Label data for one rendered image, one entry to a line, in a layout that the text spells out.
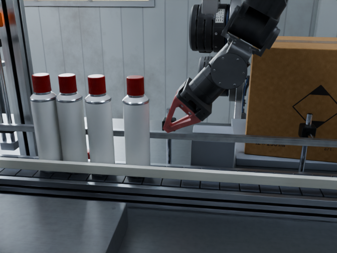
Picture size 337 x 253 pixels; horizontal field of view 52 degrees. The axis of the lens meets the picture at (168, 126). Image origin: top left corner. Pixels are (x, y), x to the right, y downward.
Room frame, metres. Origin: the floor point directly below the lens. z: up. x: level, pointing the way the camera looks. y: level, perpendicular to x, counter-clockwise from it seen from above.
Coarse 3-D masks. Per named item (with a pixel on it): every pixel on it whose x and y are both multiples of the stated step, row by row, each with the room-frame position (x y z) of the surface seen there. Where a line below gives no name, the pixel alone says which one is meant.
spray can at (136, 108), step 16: (128, 80) 0.63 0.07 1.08; (128, 96) 0.64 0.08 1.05; (144, 96) 0.64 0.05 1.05; (128, 112) 0.62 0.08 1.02; (144, 112) 0.63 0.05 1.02; (128, 128) 0.63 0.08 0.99; (144, 128) 0.63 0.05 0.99; (128, 144) 0.63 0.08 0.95; (144, 144) 0.63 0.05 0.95; (128, 160) 0.63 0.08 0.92; (144, 160) 0.63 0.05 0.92
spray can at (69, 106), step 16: (64, 80) 0.65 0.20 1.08; (64, 96) 0.64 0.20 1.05; (80, 96) 0.66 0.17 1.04; (64, 112) 0.64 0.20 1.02; (80, 112) 0.65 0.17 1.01; (64, 128) 0.64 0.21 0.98; (80, 128) 0.65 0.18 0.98; (64, 144) 0.64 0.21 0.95; (80, 144) 0.65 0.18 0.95; (64, 160) 0.65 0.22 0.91; (80, 160) 0.64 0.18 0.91
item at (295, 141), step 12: (120, 132) 0.68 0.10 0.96; (156, 132) 0.67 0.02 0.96; (180, 132) 0.67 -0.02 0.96; (192, 132) 0.67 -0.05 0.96; (276, 144) 0.64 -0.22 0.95; (288, 144) 0.64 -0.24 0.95; (300, 144) 0.63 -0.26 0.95; (312, 144) 0.63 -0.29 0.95; (324, 144) 0.63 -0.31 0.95; (336, 144) 0.62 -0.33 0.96
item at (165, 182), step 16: (16, 176) 0.63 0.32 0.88; (32, 176) 0.63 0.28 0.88; (48, 176) 0.63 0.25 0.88; (64, 176) 0.63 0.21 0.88; (80, 176) 0.63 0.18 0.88; (96, 176) 0.63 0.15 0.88; (112, 176) 0.63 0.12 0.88; (128, 176) 0.63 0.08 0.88; (320, 176) 0.63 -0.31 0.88; (336, 176) 0.63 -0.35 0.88; (256, 192) 0.57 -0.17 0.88; (272, 192) 0.57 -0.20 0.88; (288, 192) 0.57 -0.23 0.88; (304, 192) 0.57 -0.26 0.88; (320, 192) 0.57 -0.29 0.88; (336, 192) 0.57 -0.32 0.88
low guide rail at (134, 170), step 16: (0, 160) 0.64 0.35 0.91; (16, 160) 0.63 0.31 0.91; (32, 160) 0.63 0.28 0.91; (48, 160) 0.63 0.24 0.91; (144, 176) 0.60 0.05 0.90; (160, 176) 0.59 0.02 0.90; (176, 176) 0.59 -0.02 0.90; (192, 176) 0.59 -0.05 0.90; (208, 176) 0.58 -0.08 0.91; (224, 176) 0.58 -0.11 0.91; (240, 176) 0.58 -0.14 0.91; (256, 176) 0.57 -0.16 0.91; (272, 176) 0.57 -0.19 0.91; (288, 176) 0.57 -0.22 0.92; (304, 176) 0.57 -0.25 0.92
